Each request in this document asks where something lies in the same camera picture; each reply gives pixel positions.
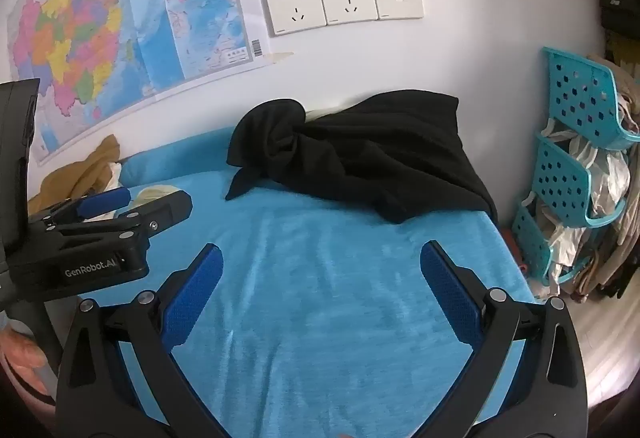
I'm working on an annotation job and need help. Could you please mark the pale yellow cloth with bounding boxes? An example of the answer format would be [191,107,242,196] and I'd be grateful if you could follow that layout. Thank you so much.
[127,185,178,214]

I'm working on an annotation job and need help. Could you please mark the white plastic bags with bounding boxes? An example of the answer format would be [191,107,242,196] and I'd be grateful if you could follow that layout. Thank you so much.
[542,118,631,291]

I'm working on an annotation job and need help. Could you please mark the blue blanket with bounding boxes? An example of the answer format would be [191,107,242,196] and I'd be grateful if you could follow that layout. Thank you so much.
[30,127,538,438]

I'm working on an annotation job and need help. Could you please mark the colourful wall map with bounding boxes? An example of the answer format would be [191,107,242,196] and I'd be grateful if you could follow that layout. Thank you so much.
[5,0,273,166]

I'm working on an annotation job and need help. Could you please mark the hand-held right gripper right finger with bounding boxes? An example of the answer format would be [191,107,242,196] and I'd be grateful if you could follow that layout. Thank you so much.
[415,241,588,438]

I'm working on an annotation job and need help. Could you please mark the teal plastic basket rack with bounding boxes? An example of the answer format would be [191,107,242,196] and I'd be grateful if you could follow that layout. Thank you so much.
[511,46,640,284]

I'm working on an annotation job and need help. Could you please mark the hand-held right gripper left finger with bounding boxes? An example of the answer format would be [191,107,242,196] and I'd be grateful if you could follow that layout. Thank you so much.
[55,243,226,438]

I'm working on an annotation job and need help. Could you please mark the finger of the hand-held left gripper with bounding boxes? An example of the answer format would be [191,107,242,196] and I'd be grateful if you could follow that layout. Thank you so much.
[30,187,132,225]
[112,191,194,244]

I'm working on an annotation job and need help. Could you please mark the mustard garment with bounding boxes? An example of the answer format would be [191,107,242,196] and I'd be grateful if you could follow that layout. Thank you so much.
[27,134,122,214]

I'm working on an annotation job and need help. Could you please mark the black bag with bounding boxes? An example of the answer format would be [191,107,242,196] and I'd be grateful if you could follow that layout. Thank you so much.
[597,0,640,39]

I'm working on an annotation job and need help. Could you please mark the person's left hand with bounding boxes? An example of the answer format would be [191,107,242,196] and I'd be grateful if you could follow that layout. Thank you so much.
[0,313,51,399]

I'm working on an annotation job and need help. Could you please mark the black garment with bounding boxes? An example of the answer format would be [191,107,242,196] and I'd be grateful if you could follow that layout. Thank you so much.
[225,89,498,225]

